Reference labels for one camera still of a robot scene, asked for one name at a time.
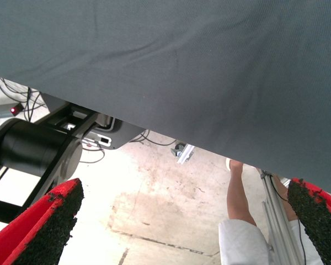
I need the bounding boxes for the aluminium table leg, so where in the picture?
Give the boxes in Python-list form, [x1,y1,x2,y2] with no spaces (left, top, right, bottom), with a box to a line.
[258,168,307,265]

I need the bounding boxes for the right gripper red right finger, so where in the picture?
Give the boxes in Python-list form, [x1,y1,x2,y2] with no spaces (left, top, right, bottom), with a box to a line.
[287,178,331,265]

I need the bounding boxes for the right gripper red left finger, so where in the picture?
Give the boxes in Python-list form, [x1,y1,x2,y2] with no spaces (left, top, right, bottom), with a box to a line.
[0,178,84,265]

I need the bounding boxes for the dark grey table cloth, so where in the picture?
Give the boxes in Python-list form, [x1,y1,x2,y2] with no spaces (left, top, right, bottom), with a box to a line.
[0,0,331,198]

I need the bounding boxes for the black cable along table leg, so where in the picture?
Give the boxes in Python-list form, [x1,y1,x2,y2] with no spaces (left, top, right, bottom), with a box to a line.
[266,171,307,265]

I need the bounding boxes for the short aluminium profile piece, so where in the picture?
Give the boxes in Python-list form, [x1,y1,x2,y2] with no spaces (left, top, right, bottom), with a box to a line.
[175,143,196,166]

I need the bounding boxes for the grey caster wheel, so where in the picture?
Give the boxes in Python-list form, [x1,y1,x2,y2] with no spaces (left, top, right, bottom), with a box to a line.
[170,142,186,158]

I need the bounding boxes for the bare person leg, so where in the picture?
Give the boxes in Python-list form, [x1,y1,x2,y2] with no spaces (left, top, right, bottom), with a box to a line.
[226,158,257,227]
[270,175,301,221]

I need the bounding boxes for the white shorts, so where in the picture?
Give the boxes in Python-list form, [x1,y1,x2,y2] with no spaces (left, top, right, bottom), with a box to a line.
[218,218,325,265]

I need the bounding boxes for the small box with red light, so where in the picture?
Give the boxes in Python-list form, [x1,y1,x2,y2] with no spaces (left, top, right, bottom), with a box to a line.
[9,103,24,116]

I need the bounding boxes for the thin black floor cable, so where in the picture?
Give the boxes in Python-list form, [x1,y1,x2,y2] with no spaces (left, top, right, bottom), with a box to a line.
[131,129,177,147]
[20,87,49,123]
[0,76,31,100]

